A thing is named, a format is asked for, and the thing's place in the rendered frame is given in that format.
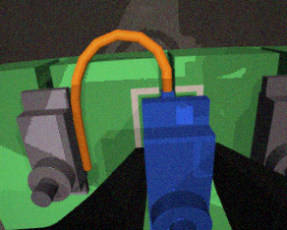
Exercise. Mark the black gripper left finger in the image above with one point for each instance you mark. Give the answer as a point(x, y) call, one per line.
point(117, 204)

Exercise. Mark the blue micro servo with orange cable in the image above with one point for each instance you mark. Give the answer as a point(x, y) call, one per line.
point(178, 143)

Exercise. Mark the green rectangular block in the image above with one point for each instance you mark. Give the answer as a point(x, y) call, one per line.
point(42, 176)

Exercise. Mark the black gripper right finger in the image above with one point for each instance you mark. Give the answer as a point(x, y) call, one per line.
point(253, 197)

